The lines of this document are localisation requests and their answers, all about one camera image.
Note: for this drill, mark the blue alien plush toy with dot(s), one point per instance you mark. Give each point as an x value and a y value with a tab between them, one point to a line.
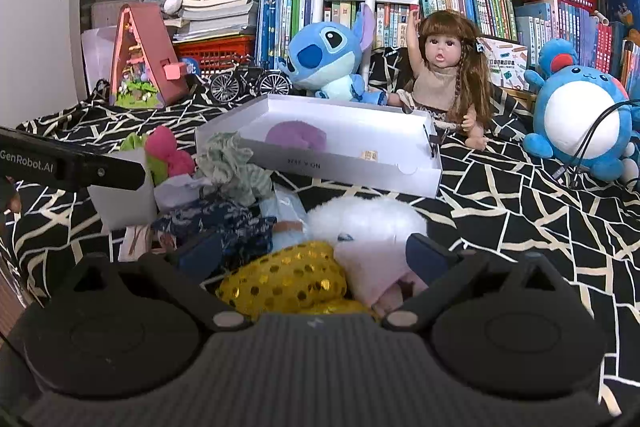
320	52

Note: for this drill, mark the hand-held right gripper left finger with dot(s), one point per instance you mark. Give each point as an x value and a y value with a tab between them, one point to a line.
200	256

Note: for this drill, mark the translucent plastic bag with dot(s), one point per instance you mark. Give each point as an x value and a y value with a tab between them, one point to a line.
97	57

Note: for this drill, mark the person's left hand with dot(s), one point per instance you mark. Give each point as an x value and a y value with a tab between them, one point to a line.
11	203

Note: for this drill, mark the white crumpled paper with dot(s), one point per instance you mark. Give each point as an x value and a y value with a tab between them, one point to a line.
175	193

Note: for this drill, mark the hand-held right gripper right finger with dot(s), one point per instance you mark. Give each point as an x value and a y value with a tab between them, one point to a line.
429	257

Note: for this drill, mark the white fluffy plush toy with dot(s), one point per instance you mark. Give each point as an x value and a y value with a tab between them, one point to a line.
370	227

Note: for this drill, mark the stack of flat books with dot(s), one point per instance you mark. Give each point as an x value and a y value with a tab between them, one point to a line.
220	7

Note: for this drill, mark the green pink plush toy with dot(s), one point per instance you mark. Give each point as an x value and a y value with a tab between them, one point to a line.
122	204

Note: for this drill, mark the green white striped scrunchie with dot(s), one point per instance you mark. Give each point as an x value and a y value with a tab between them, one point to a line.
232	167

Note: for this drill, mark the round blue white plush toy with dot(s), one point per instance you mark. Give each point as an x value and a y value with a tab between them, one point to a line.
575	117

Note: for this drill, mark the long-haired baby doll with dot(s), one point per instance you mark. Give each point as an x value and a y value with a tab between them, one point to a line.
442	82

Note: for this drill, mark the blue round badge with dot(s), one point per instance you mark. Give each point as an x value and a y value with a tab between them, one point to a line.
193	66

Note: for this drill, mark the row of blue upright books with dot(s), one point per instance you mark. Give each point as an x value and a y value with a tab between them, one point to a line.
570	32

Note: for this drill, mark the black model bicycle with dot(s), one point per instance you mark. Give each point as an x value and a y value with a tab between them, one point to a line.
235	84

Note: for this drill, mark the blue white cat plush toy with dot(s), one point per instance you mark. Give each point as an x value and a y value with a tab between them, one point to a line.
632	162

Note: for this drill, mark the white yellow plush toy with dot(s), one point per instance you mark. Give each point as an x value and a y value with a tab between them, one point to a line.
290	279

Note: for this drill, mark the black white patterned blanket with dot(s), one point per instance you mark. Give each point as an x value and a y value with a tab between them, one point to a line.
500	217

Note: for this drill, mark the illustrated white box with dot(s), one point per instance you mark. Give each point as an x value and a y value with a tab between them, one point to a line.
505	64

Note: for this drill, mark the white cardboard box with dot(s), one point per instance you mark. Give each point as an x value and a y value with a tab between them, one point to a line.
350	132

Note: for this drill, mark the purple plush hat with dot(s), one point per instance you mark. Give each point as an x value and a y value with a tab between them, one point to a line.
296	138

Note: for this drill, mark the pink miniature house model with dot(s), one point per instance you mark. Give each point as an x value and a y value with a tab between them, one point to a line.
150	52

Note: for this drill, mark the navy floral cloth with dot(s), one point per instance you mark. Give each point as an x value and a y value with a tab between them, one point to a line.
210	217

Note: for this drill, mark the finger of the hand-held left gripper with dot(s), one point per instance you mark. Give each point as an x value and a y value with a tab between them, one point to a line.
100	171

